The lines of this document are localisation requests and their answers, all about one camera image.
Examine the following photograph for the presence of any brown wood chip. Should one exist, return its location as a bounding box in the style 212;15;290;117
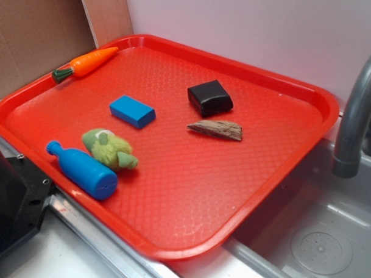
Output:
186;119;243;141

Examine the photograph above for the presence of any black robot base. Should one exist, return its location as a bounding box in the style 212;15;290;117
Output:
0;150;54;259

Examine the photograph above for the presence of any red plastic tray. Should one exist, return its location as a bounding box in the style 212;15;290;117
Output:
0;35;339;260

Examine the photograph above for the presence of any black rectangular block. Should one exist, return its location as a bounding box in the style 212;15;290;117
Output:
187;80;234;118

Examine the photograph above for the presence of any blue rectangular block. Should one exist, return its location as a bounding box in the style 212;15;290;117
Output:
109;95;157;129

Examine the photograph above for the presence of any green plush toy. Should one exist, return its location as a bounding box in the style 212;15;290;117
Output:
81;128;138;172

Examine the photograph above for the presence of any blue toy bottle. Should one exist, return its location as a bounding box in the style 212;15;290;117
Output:
46;140;118;200

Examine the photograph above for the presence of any orange toy carrot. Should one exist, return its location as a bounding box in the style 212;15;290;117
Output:
51;47;119;84

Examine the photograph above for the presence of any grey toy faucet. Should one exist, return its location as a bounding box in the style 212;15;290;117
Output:
331;56;371;178

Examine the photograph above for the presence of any grey toy sink basin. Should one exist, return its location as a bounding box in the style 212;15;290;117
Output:
224;140;371;278

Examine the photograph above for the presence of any brown cardboard panel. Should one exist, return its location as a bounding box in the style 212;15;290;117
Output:
0;0;133;99

